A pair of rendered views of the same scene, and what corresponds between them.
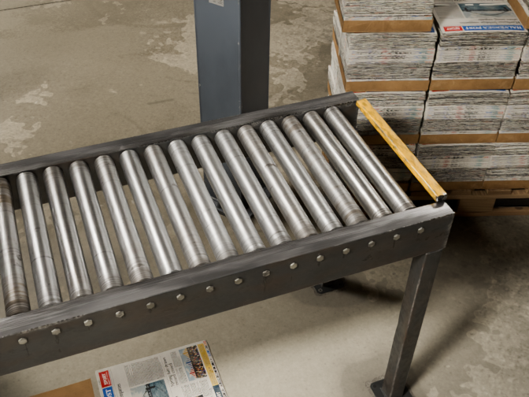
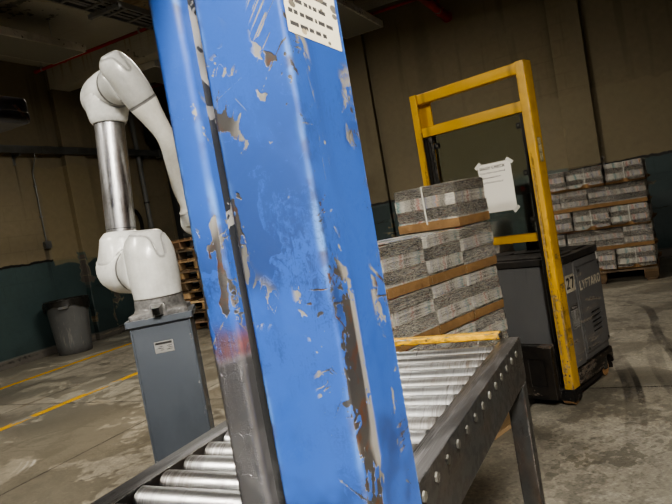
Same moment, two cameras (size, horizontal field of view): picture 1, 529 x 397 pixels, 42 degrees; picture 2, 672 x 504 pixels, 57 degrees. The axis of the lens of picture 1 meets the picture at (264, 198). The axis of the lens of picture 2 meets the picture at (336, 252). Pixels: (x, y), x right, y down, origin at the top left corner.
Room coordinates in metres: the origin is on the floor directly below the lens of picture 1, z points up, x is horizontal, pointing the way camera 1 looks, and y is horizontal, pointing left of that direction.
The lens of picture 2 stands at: (0.24, 1.00, 1.20)
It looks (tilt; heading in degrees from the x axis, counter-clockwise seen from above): 3 degrees down; 318
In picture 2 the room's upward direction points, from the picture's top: 10 degrees counter-clockwise
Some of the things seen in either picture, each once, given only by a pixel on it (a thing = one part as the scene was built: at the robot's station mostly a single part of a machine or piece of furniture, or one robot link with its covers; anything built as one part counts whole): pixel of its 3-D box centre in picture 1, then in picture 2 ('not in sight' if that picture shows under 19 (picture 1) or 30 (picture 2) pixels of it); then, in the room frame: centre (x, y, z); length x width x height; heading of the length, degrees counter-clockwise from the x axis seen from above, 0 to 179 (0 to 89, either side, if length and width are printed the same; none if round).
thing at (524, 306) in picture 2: not in sight; (535, 316); (2.30, -2.36, 0.40); 0.69 x 0.55 x 0.80; 4
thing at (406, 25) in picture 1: (383, 13); not in sight; (2.06, -0.37, 0.86); 0.29 x 0.16 x 0.04; 94
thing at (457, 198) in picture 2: not in sight; (457, 306); (2.25, -1.56, 0.65); 0.39 x 0.30 x 1.29; 4
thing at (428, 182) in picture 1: (398, 146); (427, 339); (1.43, -0.35, 0.81); 0.43 x 0.03 x 0.02; 22
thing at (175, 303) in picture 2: not in sight; (159, 305); (2.10, 0.13, 1.03); 0.22 x 0.18 x 0.06; 148
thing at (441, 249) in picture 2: not in sight; (413, 259); (2.23, -1.26, 0.95); 0.38 x 0.29 x 0.23; 5
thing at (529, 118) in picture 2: not in sight; (544, 226); (1.95, -2.01, 0.97); 0.09 x 0.09 x 1.75; 4
